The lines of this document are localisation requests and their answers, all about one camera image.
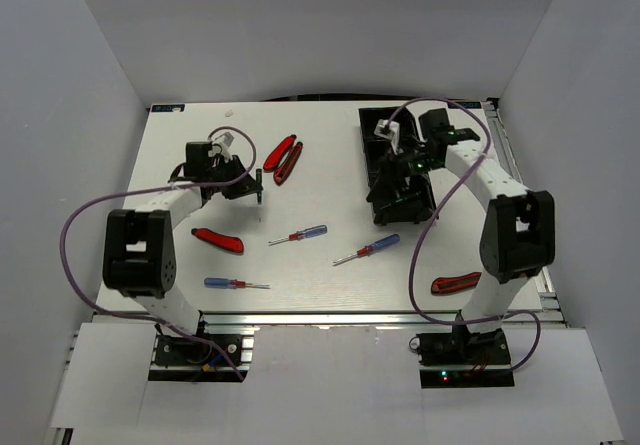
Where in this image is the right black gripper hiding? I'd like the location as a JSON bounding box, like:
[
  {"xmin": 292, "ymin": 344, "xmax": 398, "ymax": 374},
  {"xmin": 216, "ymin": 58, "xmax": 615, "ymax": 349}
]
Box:
[{"xmin": 365, "ymin": 141, "xmax": 440, "ymax": 204}]

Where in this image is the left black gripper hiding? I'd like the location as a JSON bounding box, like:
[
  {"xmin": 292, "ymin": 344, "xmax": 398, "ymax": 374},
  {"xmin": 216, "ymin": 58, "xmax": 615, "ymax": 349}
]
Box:
[{"xmin": 206, "ymin": 155, "xmax": 262, "ymax": 200}]

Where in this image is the green black precision screwdriver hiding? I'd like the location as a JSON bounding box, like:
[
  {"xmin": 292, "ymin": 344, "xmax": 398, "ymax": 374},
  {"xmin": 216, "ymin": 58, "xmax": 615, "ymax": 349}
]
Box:
[{"xmin": 386, "ymin": 193, "xmax": 420, "ymax": 207}]

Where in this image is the blue handled screwdriver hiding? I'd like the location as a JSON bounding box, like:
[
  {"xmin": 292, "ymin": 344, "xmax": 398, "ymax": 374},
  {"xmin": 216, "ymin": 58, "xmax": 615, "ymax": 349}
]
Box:
[
  {"xmin": 203, "ymin": 277, "xmax": 270, "ymax": 289},
  {"xmin": 332, "ymin": 234, "xmax": 400, "ymax": 266},
  {"xmin": 268, "ymin": 225, "xmax": 328, "ymax": 246}
]

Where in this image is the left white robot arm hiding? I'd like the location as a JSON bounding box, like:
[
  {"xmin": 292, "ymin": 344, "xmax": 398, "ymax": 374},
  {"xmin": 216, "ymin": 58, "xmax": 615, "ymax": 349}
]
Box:
[{"xmin": 102, "ymin": 132, "xmax": 262, "ymax": 364}]

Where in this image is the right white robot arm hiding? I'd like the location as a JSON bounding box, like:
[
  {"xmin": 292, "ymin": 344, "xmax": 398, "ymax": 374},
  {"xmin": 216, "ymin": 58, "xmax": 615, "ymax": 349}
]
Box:
[{"xmin": 359, "ymin": 107, "xmax": 555, "ymax": 364}]

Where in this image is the black three-compartment tray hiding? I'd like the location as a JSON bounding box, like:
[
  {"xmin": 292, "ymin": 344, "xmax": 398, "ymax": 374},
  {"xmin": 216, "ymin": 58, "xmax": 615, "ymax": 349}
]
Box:
[{"xmin": 358, "ymin": 107, "xmax": 436, "ymax": 226}]

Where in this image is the red box cutter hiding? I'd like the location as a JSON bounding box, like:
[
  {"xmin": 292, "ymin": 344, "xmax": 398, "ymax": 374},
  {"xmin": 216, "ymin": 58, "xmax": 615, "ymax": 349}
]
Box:
[{"xmin": 191, "ymin": 228, "xmax": 245, "ymax": 255}]

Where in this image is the blue label sticker left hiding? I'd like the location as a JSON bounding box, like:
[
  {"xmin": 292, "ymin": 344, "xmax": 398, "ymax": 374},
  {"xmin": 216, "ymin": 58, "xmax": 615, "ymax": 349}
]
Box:
[{"xmin": 150, "ymin": 104, "xmax": 185, "ymax": 113}]

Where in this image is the blue label sticker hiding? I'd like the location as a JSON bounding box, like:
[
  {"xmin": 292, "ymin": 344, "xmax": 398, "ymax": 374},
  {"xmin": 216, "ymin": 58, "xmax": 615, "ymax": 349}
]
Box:
[
  {"xmin": 447, "ymin": 101, "xmax": 483, "ymax": 110},
  {"xmin": 150, "ymin": 104, "xmax": 185, "ymax": 113}
]

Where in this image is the blue label sticker right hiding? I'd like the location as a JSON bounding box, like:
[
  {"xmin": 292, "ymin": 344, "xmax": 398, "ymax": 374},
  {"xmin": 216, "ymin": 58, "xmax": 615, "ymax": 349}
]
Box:
[{"xmin": 447, "ymin": 101, "xmax": 483, "ymax": 110}]

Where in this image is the red black cutter right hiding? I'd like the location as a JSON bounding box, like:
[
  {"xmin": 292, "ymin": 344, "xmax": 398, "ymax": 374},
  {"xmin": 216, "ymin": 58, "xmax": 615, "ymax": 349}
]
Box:
[{"xmin": 430, "ymin": 272, "xmax": 482, "ymax": 296}]

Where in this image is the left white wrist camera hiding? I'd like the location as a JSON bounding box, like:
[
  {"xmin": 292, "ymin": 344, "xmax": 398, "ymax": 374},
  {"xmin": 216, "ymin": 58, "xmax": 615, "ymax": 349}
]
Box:
[{"xmin": 209, "ymin": 132, "xmax": 234, "ymax": 161}]

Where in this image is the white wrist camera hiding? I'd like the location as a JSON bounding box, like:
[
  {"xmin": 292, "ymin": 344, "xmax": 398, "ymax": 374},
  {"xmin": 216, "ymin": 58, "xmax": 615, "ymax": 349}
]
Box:
[
  {"xmin": 374, "ymin": 119, "xmax": 400, "ymax": 155},
  {"xmin": 209, "ymin": 132, "xmax": 234, "ymax": 161}
]

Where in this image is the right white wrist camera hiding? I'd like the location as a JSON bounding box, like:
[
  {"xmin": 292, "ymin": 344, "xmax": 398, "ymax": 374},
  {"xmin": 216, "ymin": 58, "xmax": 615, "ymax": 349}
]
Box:
[{"xmin": 374, "ymin": 119, "xmax": 400, "ymax": 155}]

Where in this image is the blue handled screwdriver bottom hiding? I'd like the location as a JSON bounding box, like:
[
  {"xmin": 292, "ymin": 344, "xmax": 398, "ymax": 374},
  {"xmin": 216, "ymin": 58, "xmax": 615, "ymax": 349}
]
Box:
[{"xmin": 203, "ymin": 277, "xmax": 270, "ymax": 289}]

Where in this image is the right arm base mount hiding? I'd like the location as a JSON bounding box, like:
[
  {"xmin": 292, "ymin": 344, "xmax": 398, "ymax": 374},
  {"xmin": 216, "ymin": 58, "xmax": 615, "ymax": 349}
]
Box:
[{"xmin": 408, "ymin": 326, "xmax": 515, "ymax": 389}]

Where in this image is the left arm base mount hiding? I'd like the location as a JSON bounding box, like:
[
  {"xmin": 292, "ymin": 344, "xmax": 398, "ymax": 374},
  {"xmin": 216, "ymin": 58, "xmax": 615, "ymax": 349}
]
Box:
[{"xmin": 148, "ymin": 327, "xmax": 255, "ymax": 383}]

